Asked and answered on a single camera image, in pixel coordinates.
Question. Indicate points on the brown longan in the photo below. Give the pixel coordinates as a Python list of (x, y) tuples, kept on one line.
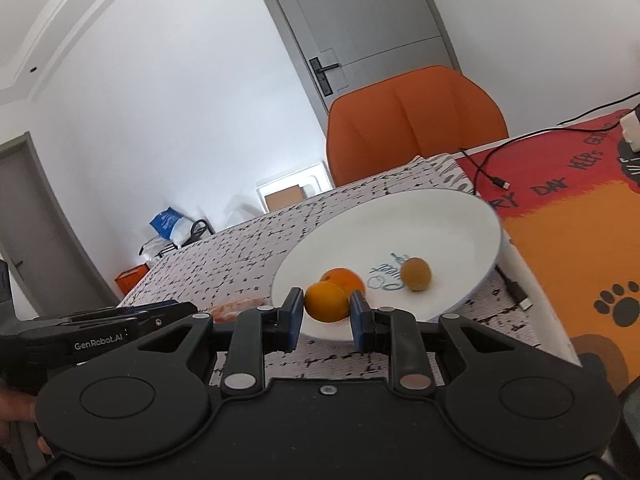
[(416, 274)]

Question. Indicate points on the person's left hand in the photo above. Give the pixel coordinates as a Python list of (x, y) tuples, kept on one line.
[(15, 406)]

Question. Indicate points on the orange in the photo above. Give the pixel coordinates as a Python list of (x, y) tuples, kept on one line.
[(347, 280)]

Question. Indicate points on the small tangerine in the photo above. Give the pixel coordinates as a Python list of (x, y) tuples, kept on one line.
[(326, 302)]

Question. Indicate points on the orange storage box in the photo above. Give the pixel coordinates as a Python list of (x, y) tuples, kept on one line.
[(128, 280)]

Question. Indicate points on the grey door with handle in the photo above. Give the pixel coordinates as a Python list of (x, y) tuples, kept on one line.
[(339, 46)]

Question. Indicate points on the black white patterned tablecloth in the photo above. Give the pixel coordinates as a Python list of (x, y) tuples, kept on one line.
[(241, 262)]

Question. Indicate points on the blue white plastic bag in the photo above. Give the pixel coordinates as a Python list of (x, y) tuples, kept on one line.
[(170, 225)]

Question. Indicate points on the grey side door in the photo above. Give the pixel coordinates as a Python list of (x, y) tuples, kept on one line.
[(44, 255)]

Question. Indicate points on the orange red printed mat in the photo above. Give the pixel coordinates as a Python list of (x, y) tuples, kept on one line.
[(570, 203)]

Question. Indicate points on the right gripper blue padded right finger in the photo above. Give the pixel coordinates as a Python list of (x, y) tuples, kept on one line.
[(394, 333)]

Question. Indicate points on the orange chair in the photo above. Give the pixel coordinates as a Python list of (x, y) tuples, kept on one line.
[(424, 112)]

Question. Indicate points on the white ceramic plate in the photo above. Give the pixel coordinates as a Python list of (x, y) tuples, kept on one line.
[(457, 234)]

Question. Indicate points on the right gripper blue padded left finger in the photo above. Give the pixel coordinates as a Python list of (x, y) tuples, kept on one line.
[(253, 335)]

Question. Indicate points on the black metal rack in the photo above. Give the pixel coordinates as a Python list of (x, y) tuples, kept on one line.
[(158, 247)]

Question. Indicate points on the white framed board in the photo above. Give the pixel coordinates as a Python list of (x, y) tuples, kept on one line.
[(295, 187)]

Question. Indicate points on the white charger adapter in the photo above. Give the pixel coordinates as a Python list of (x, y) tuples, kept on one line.
[(630, 124)]

